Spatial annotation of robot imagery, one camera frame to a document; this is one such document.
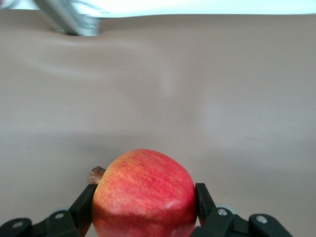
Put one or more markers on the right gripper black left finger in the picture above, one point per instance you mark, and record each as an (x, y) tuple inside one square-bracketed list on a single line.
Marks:
[(79, 212)]

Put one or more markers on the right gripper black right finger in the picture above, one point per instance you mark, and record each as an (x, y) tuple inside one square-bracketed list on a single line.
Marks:
[(209, 212)]

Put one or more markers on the red apple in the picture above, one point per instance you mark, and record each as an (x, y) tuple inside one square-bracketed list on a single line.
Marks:
[(145, 195)]

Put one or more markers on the brown table cloth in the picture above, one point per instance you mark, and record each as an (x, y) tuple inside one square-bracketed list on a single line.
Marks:
[(172, 98)]

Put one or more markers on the grey metal camera post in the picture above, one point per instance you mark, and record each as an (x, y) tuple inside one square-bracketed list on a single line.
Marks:
[(74, 21)]

